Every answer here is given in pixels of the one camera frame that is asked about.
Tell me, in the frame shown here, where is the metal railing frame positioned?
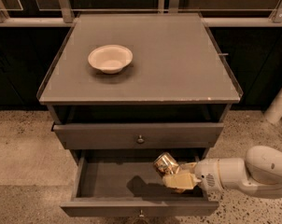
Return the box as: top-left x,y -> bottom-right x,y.
0,0 -> 282,28

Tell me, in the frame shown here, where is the open grey middle drawer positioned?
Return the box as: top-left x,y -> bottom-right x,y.
61,148 -> 219,217

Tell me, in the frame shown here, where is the grey drawer cabinet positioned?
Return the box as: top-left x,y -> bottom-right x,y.
37,14 -> 242,159

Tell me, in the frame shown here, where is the round middle drawer knob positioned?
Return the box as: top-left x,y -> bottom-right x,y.
138,210 -> 145,218

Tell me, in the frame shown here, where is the round drawer knob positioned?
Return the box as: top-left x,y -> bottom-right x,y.
138,210 -> 145,218
136,135 -> 145,144

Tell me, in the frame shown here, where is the grey top drawer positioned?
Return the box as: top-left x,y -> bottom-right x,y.
53,122 -> 223,149

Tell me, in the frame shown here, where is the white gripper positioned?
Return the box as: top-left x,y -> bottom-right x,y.
162,159 -> 223,191

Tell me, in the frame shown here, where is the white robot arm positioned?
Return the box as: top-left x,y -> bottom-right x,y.
156,108 -> 282,199

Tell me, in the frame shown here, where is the crushed orange can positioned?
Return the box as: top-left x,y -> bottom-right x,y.
153,152 -> 179,177

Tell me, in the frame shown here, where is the round top drawer knob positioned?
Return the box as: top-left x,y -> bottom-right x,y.
136,135 -> 145,144

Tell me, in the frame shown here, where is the white paper bowl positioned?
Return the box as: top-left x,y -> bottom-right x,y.
88,45 -> 133,74

